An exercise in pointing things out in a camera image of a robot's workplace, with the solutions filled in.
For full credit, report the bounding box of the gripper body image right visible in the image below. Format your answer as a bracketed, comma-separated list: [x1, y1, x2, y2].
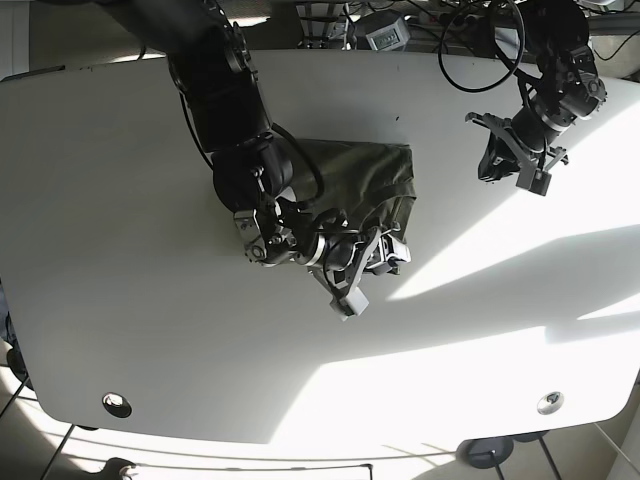
[465, 111, 569, 172]

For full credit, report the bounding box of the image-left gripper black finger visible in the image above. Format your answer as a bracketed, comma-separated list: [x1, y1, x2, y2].
[375, 233, 411, 276]

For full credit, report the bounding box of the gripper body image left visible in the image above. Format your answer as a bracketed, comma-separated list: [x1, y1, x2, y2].
[305, 226, 385, 300]

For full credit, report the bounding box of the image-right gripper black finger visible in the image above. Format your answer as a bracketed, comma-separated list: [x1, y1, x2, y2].
[478, 133, 520, 182]

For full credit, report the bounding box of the olive green T-shirt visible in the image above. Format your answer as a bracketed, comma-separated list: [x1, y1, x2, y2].
[276, 139, 417, 265]

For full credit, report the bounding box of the black power box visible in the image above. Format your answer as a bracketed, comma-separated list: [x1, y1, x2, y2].
[355, 10, 411, 52]

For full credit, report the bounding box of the right silver table grommet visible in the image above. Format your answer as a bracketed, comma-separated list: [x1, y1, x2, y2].
[536, 391, 565, 416]

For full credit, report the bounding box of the silver table grommet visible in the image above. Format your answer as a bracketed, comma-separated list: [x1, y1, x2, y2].
[102, 392, 132, 419]
[536, 391, 565, 416]

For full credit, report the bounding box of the round black stand base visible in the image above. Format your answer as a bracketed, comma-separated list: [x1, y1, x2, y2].
[455, 437, 514, 470]

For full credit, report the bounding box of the left silver table grommet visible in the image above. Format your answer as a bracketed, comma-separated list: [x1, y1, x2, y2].
[102, 392, 132, 419]

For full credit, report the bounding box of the grey wrist camera image right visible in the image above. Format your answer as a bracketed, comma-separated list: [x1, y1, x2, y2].
[516, 164, 552, 196]

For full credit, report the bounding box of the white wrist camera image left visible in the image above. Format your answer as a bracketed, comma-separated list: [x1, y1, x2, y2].
[330, 287, 369, 321]

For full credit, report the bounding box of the black cable loop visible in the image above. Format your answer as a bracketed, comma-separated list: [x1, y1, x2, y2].
[437, 0, 526, 93]

